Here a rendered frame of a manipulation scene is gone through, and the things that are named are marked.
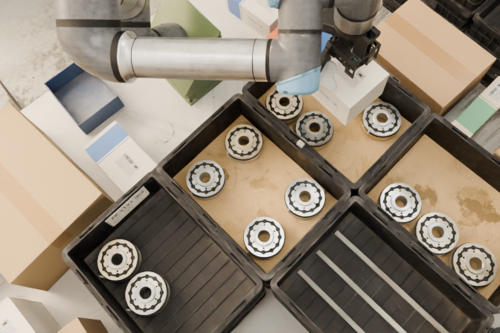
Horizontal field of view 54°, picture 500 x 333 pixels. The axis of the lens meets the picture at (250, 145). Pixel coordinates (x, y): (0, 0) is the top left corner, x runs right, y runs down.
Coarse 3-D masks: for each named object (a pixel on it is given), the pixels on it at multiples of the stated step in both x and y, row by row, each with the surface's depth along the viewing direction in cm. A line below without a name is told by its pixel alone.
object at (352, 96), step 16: (336, 64) 107; (368, 64) 106; (336, 80) 105; (352, 80) 105; (368, 80) 105; (384, 80) 106; (320, 96) 111; (336, 96) 104; (352, 96) 103; (368, 96) 106; (336, 112) 109; (352, 112) 106
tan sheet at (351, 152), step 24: (264, 96) 139; (312, 96) 138; (336, 120) 135; (360, 120) 134; (384, 120) 134; (336, 144) 132; (360, 144) 132; (384, 144) 131; (336, 168) 130; (360, 168) 129
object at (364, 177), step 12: (252, 84) 130; (396, 84) 127; (252, 96) 128; (408, 96) 125; (264, 108) 127; (276, 120) 125; (420, 120) 123; (288, 132) 124; (408, 132) 122; (396, 144) 121; (384, 156) 120; (372, 168) 120; (348, 180) 118; (360, 180) 118
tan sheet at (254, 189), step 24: (240, 120) 137; (216, 144) 135; (240, 144) 134; (264, 144) 134; (240, 168) 132; (264, 168) 131; (288, 168) 131; (240, 192) 129; (264, 192) 129; (216, 216) 127; (240, 216) 127; (288, 216) 126; (240, 240) 125; (264, 240) 124; (288, 240) 124; (264, 264) 122
